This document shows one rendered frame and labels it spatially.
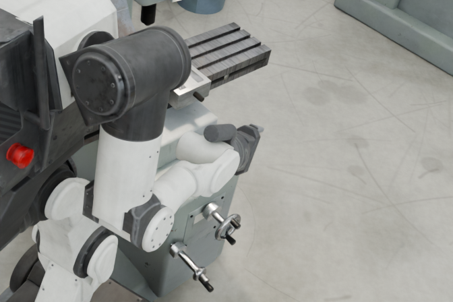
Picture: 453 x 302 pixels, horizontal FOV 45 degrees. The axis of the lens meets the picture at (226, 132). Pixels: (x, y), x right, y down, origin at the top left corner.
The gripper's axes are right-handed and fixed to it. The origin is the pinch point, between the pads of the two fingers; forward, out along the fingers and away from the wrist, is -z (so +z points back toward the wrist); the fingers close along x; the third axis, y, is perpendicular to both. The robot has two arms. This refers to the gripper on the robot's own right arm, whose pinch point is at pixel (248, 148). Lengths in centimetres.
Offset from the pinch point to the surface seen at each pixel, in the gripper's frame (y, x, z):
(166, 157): 41, -24, -43
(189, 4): 164, 31, -249
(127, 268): 51, -81, -65
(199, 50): 56, 13, -70
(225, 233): 13, -42, -52
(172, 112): 48, -10, -50
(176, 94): 42, -1, -38
